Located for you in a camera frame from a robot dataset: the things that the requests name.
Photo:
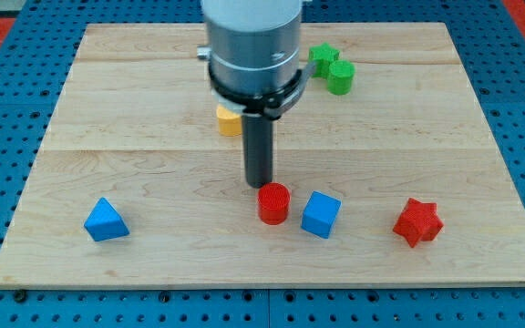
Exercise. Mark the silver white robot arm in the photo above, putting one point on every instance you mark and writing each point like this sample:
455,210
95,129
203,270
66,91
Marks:
253,55

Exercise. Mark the blue triangle block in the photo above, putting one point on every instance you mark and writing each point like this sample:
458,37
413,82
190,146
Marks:
104,222

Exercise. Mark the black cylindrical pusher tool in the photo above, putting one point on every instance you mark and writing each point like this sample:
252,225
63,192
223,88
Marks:
257,142

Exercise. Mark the red cylinder block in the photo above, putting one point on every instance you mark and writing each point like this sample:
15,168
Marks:
273,203

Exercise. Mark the yellow block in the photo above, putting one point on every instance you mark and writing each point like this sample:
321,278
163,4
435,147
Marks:
229,123

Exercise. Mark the blue cube block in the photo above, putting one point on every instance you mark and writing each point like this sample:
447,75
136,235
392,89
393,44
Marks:
320,214

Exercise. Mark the green cylinder block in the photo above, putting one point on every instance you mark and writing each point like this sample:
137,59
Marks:
340,77

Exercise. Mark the wooden board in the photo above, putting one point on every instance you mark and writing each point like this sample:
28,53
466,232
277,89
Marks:
135,123

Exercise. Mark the green star block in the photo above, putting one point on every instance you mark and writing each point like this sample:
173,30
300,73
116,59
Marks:
323,55

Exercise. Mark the red star block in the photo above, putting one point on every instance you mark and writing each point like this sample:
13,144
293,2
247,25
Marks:
418,221

